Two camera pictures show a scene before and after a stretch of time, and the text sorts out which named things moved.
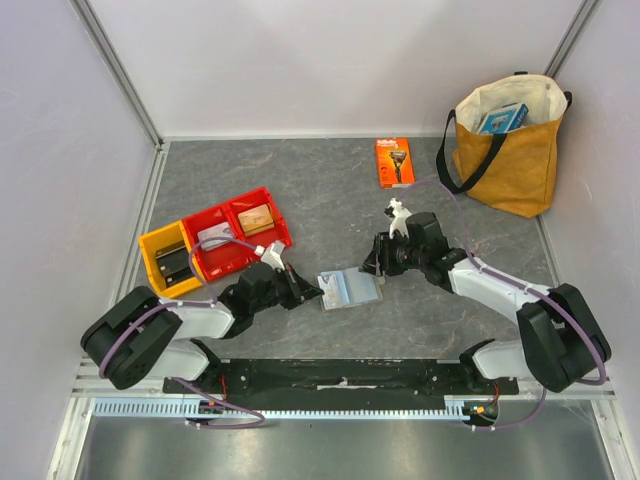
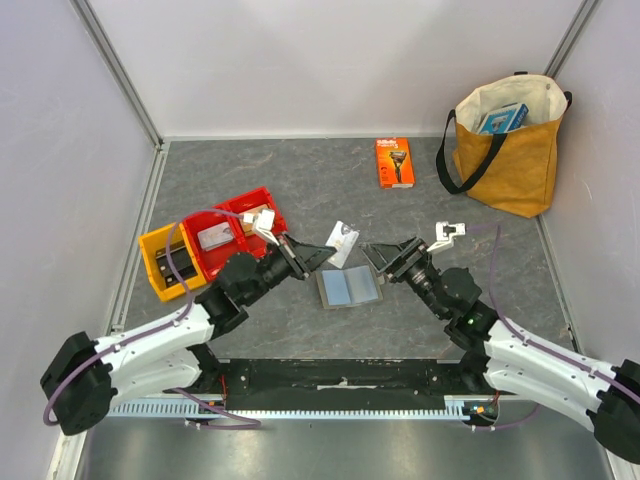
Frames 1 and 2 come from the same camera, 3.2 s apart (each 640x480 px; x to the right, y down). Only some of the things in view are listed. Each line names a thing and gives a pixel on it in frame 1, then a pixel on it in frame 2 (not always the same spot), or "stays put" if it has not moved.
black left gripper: (305, 290) to (302, 257)
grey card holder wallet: (348, 287) stays put
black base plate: (341, 381) stays put
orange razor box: (394, 162) stays put
